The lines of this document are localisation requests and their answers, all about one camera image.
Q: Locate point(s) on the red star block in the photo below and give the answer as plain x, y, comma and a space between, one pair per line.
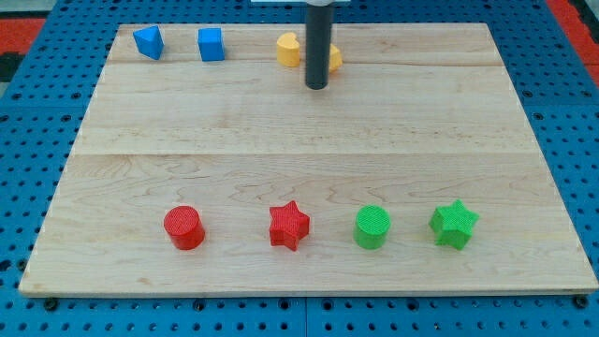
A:
288, 225

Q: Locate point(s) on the green cylinder block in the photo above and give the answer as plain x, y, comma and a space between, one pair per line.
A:
371, 227

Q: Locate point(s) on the wooden board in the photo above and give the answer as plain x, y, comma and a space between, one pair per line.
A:
418, 115

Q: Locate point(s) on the yellow block behind rod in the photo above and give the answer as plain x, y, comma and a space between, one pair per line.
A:
335, 58

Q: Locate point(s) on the red cylinder block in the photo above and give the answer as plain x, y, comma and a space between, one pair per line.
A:
184, 227

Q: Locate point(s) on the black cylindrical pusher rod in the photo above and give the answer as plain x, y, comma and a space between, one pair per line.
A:
318, 25

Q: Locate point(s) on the blue cube block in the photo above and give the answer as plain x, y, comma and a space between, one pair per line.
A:
211, 44

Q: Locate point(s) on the green star block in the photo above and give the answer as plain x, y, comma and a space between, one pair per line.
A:
453, 224

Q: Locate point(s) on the blue triangle block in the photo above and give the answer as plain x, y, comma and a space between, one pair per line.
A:
149, 42

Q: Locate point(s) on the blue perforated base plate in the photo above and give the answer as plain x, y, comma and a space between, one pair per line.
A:
44, 104

